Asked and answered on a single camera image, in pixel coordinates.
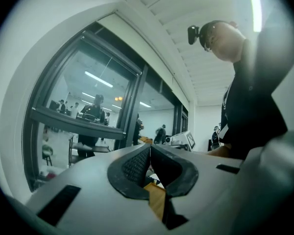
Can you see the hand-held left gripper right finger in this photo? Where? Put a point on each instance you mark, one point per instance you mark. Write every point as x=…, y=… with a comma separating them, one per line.
x=210, y=172

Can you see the person's head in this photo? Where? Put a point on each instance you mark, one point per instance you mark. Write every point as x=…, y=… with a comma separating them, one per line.
x=225, y=43

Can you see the black head-mounted camera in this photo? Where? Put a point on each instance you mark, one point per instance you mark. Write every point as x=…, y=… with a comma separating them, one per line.
x=193, y=34

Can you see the white name badge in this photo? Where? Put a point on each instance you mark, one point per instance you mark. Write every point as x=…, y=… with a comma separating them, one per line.
x=224, y=130

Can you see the person's right forearm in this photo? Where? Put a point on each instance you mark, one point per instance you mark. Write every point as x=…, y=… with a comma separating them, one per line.
x=219, y=152

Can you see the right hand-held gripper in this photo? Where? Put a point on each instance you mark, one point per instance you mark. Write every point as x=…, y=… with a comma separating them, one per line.
x=189, y=141

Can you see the person's torso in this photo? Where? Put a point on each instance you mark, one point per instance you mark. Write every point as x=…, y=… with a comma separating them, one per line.
x=254, y=94

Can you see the ceiling light tube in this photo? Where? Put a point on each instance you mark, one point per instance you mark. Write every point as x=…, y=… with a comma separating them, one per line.
x=256, y=8

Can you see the black window frame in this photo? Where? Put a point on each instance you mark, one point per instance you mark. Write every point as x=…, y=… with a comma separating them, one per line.
x=135, y=101

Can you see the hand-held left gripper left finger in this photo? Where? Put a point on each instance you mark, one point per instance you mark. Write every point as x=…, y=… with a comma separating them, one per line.
x=95, y=180

